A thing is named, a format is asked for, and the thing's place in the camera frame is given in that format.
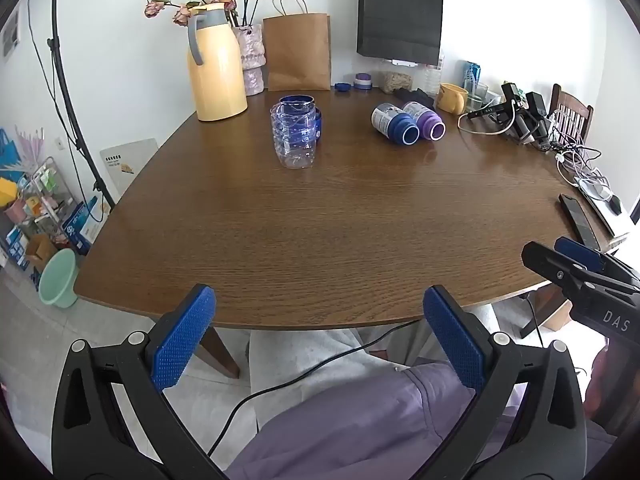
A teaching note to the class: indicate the blue round lid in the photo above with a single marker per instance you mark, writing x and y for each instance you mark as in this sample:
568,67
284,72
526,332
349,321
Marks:
342,87

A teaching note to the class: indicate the black smartphone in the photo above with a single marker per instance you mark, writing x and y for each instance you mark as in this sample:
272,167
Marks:
579,220

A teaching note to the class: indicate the clear plastic jar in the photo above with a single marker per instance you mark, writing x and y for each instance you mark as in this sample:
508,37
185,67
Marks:
432,79

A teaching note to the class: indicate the purple-rimmed printed cup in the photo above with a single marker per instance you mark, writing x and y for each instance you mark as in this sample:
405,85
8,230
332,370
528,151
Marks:
427,121

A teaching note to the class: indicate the black pouch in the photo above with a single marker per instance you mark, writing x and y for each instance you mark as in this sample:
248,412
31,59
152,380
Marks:
415,96

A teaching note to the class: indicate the open cardboard box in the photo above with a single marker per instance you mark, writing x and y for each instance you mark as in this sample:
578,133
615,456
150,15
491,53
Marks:
41,252

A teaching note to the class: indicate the clear snack container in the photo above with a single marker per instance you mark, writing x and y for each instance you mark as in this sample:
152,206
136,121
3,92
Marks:
398,81

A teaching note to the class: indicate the brown paper bag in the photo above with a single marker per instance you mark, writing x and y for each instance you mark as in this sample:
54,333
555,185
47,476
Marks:
297,55

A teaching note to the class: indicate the wooden table leg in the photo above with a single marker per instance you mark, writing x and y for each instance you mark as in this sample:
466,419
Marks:
220,355

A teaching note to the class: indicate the yellow mug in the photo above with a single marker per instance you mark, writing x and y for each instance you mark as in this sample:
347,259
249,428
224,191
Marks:
451,98

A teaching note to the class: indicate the person's right forearm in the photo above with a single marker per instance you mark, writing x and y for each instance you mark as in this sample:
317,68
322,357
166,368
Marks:
600,385

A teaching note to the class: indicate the black spare gripper device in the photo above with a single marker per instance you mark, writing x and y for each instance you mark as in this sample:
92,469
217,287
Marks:
515,110

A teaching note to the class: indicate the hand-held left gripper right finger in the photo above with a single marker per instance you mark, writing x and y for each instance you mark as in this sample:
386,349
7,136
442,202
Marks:
454,342

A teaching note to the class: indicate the black light stand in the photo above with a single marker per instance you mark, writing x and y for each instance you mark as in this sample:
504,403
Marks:
62,75

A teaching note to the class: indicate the yellow thermos jug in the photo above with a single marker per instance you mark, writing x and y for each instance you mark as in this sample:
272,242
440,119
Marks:
217,75

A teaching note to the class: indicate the blue packet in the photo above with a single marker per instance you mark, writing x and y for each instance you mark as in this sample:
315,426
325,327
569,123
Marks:
471,72

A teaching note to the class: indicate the small purple-lidded jar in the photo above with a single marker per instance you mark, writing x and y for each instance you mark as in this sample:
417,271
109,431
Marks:
362,82

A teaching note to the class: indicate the clear ribbed plastic cup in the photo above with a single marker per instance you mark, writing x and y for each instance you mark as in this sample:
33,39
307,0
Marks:
294,147

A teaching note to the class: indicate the wooden chair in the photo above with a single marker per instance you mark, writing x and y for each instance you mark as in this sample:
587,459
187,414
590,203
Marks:
572,110

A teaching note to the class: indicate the person's purple top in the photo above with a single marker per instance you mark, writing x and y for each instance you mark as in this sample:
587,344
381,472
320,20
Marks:
360,430

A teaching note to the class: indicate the pale purple ribbed vase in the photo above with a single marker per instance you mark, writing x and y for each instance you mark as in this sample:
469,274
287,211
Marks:
253,52

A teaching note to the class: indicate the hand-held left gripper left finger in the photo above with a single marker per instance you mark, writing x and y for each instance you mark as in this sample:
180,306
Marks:
184,342

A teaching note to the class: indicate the clear drinking glass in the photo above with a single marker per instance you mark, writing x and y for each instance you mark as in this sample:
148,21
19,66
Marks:
478,96

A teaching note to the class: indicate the blue shopping bag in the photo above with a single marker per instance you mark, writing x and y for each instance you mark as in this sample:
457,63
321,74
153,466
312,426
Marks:
9,152

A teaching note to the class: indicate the white printed board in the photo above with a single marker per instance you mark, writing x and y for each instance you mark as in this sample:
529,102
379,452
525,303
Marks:
127,160

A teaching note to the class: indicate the person's grey pants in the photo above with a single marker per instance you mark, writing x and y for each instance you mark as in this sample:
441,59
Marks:
300,355

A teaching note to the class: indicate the green plastic bucket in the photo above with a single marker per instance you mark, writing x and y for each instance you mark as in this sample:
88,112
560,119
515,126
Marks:
59,280

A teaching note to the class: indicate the white flat box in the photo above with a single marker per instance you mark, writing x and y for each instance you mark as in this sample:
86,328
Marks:
607,220

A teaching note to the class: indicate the dark blue translucent cup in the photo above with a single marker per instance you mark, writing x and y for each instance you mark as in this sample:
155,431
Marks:
319,125

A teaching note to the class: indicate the blue and white carton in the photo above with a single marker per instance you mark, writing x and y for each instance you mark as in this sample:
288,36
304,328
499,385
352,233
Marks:
80,225

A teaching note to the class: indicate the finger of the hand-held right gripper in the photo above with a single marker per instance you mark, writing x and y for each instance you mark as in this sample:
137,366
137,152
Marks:
580,252
552,265

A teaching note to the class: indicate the blue-rimmed printed cup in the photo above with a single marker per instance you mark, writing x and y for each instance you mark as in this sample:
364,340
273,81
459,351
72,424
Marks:
395,122

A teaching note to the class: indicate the black paper bag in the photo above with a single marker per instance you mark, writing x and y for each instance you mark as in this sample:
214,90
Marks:
400,15

